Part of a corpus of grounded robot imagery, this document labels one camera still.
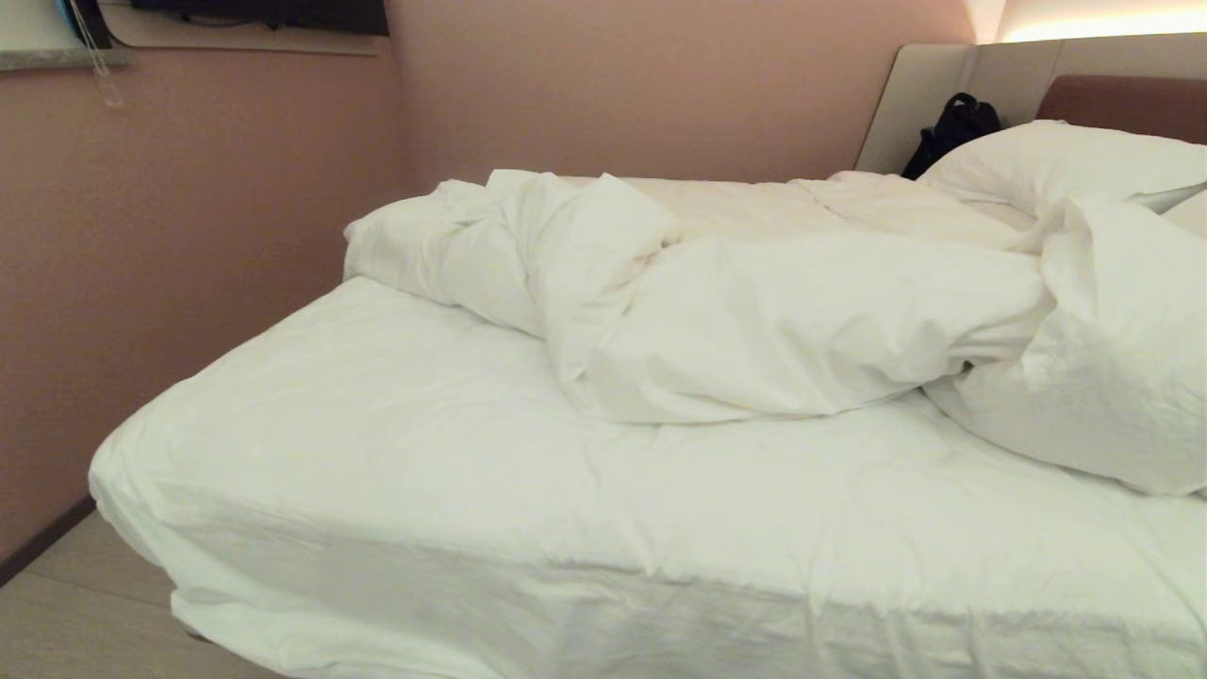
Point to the white rumpled duvet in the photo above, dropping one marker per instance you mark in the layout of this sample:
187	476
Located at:
773	311

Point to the bed with white sheet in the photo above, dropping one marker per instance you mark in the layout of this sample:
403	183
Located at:
453	509

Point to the beige padded headboard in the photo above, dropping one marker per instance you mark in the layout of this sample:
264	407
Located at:
919	94

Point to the black backpack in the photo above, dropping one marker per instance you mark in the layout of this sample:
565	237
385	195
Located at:
952	132

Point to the white pillow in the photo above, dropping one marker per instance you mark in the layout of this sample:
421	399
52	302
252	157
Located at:
1056	165

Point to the brown headboard cushion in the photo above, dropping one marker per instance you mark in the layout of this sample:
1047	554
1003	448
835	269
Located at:
1132	106

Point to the black wall television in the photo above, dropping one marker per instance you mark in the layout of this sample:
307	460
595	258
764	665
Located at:
283	13

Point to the grey wall shelf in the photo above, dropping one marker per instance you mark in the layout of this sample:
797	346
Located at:
57	57

